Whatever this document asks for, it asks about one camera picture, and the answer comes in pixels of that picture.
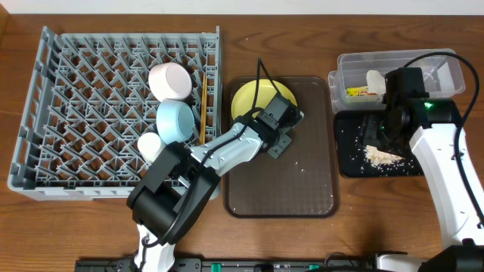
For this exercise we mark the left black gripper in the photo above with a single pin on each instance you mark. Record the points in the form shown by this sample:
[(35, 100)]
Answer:
[(282, 143)]

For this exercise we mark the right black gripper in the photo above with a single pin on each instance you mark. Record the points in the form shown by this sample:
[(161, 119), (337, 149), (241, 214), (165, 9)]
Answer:
[(378, 137)]

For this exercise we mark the pile of rice scraps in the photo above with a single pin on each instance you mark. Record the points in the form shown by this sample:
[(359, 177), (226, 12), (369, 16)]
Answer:
[(380, 156)]

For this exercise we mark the yellow green snack wrapper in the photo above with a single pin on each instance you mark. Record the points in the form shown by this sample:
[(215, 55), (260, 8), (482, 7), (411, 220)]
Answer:
[(357, 91)]

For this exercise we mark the white tissue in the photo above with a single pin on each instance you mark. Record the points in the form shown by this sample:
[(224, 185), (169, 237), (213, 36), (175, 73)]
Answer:
[(375, 82)]

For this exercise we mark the light blue bowl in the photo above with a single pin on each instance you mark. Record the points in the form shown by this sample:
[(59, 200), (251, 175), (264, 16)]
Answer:
[(175, 121)]

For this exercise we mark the white bowl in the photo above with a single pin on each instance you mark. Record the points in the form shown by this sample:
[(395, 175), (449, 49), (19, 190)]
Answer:
[(169, 81)]

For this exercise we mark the light green cup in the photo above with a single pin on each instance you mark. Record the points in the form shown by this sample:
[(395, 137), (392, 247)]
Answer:
[(150, 146)]

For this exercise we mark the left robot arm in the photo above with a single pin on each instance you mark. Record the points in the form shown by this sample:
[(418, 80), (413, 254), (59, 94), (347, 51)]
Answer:
[(170, 197)]

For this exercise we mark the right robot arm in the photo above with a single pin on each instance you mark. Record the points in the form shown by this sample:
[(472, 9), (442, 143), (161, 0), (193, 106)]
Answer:
[(428, 130)]

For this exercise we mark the black waste tray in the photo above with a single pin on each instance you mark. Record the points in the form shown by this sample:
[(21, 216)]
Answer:
[(352, 120)]

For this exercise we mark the grey plastic dishwasher rack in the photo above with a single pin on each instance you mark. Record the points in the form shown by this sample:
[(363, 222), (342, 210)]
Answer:
[(89, 102)]

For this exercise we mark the clear plastic bin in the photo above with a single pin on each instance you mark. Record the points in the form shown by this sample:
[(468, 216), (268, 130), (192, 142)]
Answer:
[(442, 76)]

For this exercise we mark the dark brown serving tray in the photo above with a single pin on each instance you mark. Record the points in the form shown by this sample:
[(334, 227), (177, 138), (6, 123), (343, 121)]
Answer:
[(303, 181)]

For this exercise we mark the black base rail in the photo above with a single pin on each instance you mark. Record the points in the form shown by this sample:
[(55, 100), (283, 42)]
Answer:
[(197, 265)]

